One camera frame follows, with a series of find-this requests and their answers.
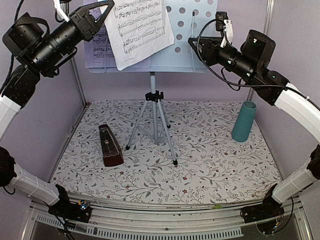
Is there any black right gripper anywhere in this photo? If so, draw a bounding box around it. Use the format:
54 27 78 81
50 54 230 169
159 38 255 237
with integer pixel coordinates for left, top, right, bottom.
189 35 258 81

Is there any light blue music stand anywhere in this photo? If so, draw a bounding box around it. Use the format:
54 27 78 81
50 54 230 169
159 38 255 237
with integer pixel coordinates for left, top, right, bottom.
87 0 219 166

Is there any white sheet music page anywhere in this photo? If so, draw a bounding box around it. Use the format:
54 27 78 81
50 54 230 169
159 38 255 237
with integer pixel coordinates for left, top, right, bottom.
104 0 175 71

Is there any purple sheet music page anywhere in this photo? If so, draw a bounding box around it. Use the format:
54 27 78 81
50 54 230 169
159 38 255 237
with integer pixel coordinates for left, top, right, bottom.
84 7 151 72

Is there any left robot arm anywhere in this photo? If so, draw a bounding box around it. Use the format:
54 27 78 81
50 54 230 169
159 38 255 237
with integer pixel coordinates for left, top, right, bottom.
0 0 115 217

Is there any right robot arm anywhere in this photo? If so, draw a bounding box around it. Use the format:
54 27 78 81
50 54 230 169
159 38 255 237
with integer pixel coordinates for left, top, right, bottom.
188 29 320 218

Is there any teal cup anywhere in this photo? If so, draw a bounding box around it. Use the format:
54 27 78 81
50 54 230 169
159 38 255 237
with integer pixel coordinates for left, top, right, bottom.
231 101 257 143

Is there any floral patterned table mat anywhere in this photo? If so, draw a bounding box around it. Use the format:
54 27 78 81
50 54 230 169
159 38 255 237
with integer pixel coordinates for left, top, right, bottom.
51 100 281 205

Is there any brown wooden metronome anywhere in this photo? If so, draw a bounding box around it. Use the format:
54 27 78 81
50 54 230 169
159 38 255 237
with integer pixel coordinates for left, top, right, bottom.
98 124 124 167

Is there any left aluminium frame post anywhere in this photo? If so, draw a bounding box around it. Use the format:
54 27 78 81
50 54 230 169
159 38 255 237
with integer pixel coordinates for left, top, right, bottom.
56 0 87 105

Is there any aluminium frame post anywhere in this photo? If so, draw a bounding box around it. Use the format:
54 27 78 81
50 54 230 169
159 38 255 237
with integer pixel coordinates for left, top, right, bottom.
56 0 87 105
246 0 275 102

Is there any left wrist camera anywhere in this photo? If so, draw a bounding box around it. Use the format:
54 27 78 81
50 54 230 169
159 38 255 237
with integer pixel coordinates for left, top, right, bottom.
53 0 71 23

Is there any right aluminium frame post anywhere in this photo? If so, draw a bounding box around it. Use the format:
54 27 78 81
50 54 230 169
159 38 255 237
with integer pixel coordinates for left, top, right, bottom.
246 0 275 102

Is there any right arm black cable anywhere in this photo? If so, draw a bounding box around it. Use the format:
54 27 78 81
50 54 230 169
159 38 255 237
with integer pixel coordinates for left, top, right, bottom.
196 18 286 91

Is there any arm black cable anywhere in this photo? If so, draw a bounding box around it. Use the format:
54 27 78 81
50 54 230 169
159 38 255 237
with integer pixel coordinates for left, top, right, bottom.
196 18 286 91
0 0 26 93

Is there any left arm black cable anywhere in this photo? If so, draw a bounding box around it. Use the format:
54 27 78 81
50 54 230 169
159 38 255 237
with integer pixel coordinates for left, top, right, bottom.
0 0 26 93

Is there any aluminium base frame rail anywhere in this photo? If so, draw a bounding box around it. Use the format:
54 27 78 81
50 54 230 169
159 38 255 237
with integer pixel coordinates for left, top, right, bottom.
22 196 313 240

